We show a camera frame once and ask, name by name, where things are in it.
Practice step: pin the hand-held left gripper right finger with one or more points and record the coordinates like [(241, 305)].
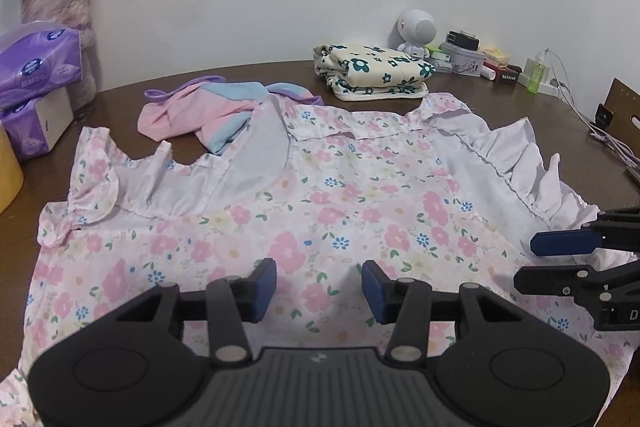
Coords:
[(374, 292)]

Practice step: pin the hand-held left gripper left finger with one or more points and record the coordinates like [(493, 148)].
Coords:
[(263, 289)]

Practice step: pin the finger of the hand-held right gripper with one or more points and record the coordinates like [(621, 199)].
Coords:
[(550, 279), (565, 243)]

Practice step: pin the pink floral dress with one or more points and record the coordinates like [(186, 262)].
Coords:
[(350, 187)]

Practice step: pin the wooden chair back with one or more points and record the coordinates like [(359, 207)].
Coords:
[(625, 107)]

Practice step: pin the white power strip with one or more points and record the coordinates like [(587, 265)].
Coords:
[(552, 89)]

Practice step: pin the green spray bottle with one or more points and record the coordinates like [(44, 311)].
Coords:
[(537, 74)]

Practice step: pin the black labelled box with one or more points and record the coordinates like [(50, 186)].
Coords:
[(507, 77)]

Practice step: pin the white red tube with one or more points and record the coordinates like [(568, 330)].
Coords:
[(488, 73)]

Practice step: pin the pink blue purple garment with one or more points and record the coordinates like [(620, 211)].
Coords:
[(200, 107)]

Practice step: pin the folded white floral garment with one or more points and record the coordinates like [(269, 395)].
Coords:
[(380, 93)]

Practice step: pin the grey printed tin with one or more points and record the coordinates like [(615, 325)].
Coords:
[(465, 63)]

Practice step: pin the white small packet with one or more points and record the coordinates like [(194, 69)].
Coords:
[(442, 66)]

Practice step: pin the black charger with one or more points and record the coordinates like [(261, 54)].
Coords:
[(464, 41)]

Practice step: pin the folded cream floral garment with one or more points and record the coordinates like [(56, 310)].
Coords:
[(375, 64)]

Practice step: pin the green small packet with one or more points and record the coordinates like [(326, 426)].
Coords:
[(439, 53)]

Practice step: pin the white robot speaker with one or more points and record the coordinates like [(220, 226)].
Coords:
[(419, 27)]

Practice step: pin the purple tissue pack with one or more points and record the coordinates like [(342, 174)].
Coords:
[(35, 127), (35, 62)]

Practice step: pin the yellow mug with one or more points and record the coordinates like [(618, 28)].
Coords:
[(7, 167)]

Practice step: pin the fuzzy pink vase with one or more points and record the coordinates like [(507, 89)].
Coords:
[(60, 2)]

